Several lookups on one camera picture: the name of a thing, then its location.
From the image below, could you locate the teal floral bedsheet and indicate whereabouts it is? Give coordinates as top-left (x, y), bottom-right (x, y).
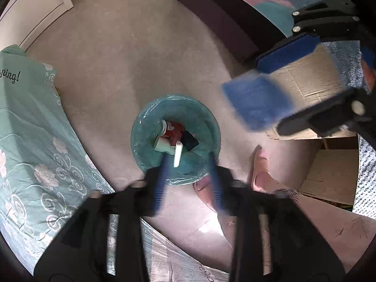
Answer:
top-left (0, 44), bottom-right (230, 282)

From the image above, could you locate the white cabinet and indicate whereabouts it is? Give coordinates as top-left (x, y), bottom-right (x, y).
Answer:
top-left (0, 0), bottom-right (74, 52)

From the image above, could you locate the trash bin with teal bag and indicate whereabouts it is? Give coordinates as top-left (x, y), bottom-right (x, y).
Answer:
top-left (130, 94), bottom-right (221, 186)

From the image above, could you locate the dark blue gum box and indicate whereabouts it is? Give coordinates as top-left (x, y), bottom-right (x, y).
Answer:
top-left (182, 131), bottom-right (199, 151)

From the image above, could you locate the pink slipper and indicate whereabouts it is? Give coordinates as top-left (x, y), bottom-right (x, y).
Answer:
top-left (250, 145), bottom-right (284, 195)
top-left (193, 176), bottom-right (227, 213)

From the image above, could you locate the white paper cup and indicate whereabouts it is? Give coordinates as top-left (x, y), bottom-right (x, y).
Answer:
top-left (153, 137), bottom-right (174, 155)

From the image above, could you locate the red drink can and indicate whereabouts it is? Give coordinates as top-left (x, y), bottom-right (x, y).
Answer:
top-left (160, 120), bottom-right (185, 139)

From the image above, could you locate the flat cardboard sheet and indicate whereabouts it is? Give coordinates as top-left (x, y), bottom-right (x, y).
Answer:
top-left (298, 149), bottom-right (359, 204)

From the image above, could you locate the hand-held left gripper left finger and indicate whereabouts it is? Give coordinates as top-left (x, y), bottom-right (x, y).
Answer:
top-left (34, 153), bottom-right (170, 282)

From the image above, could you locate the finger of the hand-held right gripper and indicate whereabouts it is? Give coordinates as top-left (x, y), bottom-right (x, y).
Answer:
top-left (255, 0), bottom-right (376, 74)
top-left (278, 88), bottom-right (376, 137)

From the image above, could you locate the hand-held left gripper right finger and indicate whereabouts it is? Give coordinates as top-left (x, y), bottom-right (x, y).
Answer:
top-left (209, 152), bottom-right (345, 282)

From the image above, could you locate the dark purple bed base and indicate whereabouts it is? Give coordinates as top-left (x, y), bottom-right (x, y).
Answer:
top-left (175, 0), bottom-right (290, 64)

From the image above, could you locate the brown cardboard box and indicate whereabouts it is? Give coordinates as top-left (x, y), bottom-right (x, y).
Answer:
top-left (258, 44), bottom-right (359, 141)

